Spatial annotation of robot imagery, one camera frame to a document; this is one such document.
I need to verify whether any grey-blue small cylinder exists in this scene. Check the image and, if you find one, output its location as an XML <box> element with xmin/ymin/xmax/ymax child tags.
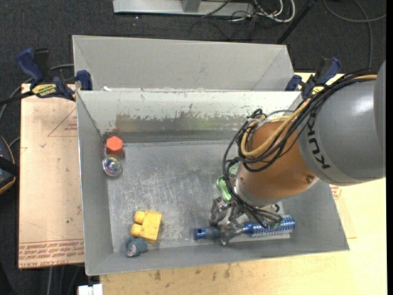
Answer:
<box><xmin>126</xmin><ymin>237</ymin><xmax>149</xmax><ymax>258</ymax></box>

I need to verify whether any orange hexagonal block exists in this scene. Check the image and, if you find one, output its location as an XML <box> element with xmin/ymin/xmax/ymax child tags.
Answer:
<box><xmin>106</xmin><ymin>135</ymin><xmax>125</xmax><ymax>157</ymax></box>

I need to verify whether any blue ribbed metal tool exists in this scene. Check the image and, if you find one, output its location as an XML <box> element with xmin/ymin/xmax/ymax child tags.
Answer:
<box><xmin>193</xmin><ymin>214</ymin><xmax>297</xmax><ymax>242</ymax></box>

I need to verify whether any brown cardboard board red print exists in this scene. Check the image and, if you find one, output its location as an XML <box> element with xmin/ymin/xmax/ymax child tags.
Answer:
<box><xmin>18</xmin><ymin>83</ymin><xmax>86</xmax><ymax>270</ymax></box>

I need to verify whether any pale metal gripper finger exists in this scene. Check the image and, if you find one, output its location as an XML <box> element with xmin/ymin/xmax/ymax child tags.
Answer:
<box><xmin>219</xmin><ymin>223</ymin><xmax>244</xmax><ymax>246</ymax></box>
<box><xmin>209</xmin><ymin>197</ymin><xmax>230</xmax><ymax>227</ymax></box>

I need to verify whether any grey metal bin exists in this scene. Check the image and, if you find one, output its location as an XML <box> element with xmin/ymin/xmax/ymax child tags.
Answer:
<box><xmin>72</xmin><ymin>34</ymin><xmax>351</xmax><ymax>277</ymax></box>

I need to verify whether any yellow toy building block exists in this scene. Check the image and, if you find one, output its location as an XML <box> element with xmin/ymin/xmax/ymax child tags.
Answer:
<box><xmin>130</xmin><ymin>210</ymin><xmax>163</xmax><ymax>244</ymax></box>

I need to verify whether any clear glass ball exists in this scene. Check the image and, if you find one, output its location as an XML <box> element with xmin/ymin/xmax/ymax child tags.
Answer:
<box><xmin>101</xmin><ymin>155</ymin><xmax>124</xmax><ymax>178</ymax></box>

